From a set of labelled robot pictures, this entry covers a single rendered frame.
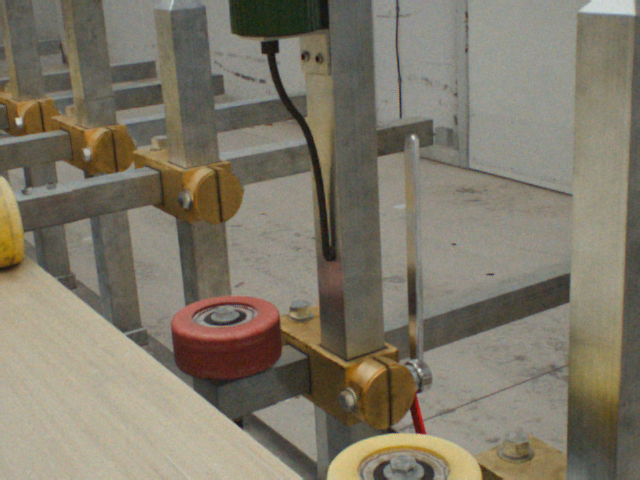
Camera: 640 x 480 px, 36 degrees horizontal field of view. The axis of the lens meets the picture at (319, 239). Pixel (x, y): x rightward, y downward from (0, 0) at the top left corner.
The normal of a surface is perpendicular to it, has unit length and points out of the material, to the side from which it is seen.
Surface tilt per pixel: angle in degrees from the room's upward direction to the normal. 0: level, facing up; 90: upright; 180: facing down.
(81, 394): 0
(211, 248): 90
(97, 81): 90
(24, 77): 90
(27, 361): 0
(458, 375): 0
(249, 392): 90
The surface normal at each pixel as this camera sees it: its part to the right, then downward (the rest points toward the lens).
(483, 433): -0.06, -0.95
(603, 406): -0.84, 0.22
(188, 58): 0.54, 0.23
